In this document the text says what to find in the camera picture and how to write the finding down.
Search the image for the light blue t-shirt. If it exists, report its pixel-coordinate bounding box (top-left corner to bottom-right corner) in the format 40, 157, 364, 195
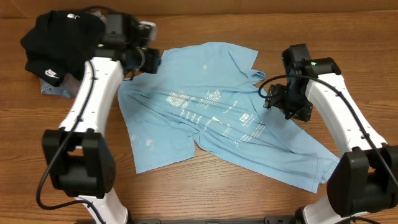
118, 42, 338, 193

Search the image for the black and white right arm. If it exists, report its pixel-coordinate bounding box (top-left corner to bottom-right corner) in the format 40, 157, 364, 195
263, 44, 397, 223

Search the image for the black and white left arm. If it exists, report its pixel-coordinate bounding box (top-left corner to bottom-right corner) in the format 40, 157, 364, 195
36, 47, 160, 223

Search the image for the grey folded garment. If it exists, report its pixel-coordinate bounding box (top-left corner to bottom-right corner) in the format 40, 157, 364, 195
63, 11, 106, 99

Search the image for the black folded nike garment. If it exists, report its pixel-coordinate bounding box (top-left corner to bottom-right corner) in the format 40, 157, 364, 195
21, 11, 105, 87

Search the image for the blue denim folded garment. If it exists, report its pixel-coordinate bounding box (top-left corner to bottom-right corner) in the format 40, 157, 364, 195
40, 79, 74, 99

